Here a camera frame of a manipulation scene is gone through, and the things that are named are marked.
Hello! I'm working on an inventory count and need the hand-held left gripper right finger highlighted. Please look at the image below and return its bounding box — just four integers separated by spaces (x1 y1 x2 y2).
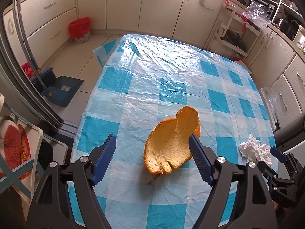
188 134 278 229

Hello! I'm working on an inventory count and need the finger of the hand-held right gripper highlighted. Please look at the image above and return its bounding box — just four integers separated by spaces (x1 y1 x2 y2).
270 147 299 172
257 161 279 184

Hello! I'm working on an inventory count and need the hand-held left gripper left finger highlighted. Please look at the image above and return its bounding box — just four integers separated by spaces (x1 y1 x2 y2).
26 134 117 229

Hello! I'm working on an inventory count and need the white tissue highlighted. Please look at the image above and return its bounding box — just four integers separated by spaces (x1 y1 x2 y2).
238 134 272 166

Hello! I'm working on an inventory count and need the orange peel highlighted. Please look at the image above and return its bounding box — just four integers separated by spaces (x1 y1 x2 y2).
143 105 201 175

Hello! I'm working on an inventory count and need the beige rack with blue braces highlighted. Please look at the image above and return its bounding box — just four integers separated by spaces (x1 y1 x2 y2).
0 93 68 201

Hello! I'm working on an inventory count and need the dark blue dustpan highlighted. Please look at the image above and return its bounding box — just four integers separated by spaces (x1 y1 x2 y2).
44 67 84 108

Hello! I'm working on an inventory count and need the red plush slipper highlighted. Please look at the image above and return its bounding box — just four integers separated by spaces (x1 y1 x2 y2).
0 116 32 180

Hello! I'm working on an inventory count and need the blue checked plastic tablecloth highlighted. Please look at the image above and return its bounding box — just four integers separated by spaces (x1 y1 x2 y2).
68 33 279 229

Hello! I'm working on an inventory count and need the cream kitchen base cabinet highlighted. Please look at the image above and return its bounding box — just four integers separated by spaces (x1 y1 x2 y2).
2 0 230 50
248 23 305 130

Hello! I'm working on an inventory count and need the red white plastic bag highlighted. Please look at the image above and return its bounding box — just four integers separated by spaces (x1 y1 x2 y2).
21 62 35 78

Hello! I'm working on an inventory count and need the black frying pan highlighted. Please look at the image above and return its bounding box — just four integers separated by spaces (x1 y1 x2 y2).
220 29 248 56

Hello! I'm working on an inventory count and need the patterned bin with red bag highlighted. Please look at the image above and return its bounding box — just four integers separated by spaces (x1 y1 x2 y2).
69 17 91 44

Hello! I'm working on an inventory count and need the white rolling shelf cart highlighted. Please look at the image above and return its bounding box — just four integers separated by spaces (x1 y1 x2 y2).
211 3 261 62

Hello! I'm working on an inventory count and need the black countertop oven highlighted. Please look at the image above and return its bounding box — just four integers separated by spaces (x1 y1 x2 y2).
253 0 285 24

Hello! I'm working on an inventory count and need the crumpled clear plastic bag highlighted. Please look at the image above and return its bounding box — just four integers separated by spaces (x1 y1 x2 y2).
242 0 272 22

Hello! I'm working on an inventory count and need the clear bag on drawer handle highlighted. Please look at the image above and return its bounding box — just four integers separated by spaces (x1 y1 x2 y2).
261 87 279 131

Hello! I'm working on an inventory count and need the blue handled broom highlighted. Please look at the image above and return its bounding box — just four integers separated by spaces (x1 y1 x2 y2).
24 50 58 98

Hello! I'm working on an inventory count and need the grey metal folding frame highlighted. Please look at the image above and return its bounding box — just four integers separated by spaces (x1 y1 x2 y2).
0 0 65 127

